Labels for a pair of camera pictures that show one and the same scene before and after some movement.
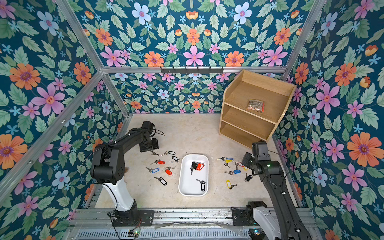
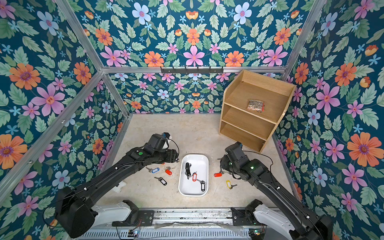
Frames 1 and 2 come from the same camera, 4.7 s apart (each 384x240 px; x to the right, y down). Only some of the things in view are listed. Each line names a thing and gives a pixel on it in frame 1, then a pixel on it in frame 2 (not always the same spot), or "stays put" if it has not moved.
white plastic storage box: (188, 185) stays put
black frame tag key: (162, 181) stays put
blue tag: (153, 171) stays put
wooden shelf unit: (252, 105) stays put
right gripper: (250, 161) to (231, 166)
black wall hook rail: (192, 71) stays put
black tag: (194, 166) to (187, 172)
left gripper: (155, 146) to (171, 156)
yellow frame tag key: (229, 185) stays put
